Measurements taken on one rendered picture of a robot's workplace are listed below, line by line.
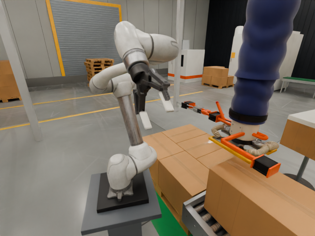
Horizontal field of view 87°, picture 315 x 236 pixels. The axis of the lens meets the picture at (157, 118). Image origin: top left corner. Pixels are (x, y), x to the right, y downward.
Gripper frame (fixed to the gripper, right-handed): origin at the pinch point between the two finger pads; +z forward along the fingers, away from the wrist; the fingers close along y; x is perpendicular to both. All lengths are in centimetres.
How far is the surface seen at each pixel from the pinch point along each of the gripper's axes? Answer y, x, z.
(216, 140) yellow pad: 31, -72, 11
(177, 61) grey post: 186, -298, -229
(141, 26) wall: 514, -588, -824
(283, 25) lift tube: -34, -67, -26
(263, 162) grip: -2, -48, 29
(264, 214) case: 17, -61, 57
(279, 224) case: 11, -60, 62
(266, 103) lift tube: -7, -77, 3
